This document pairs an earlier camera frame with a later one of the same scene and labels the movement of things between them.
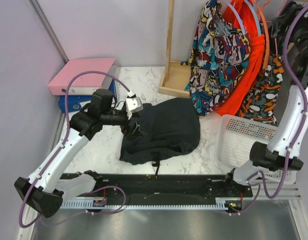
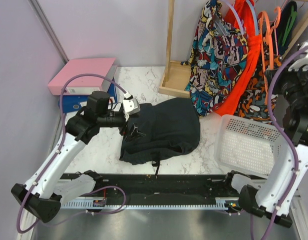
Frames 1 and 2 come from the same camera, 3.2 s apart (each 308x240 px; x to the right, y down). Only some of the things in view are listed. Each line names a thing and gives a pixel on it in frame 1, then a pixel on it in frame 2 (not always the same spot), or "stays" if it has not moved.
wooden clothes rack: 176,79 stays
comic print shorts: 219,58 stays
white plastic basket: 235,136 stays
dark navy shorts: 173,128 stays
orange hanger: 261,7 -> 277,13
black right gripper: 280,23 -> 282,76
